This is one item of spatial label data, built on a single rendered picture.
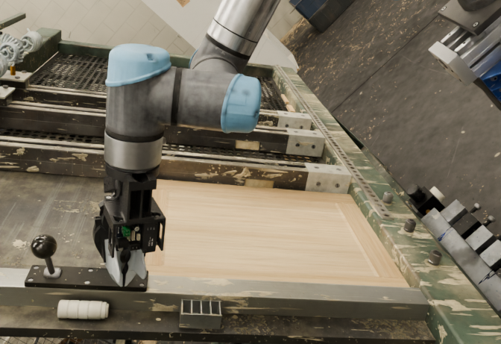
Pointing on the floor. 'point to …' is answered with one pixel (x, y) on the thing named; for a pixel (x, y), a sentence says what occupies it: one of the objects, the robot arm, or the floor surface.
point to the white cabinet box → (193, 6)
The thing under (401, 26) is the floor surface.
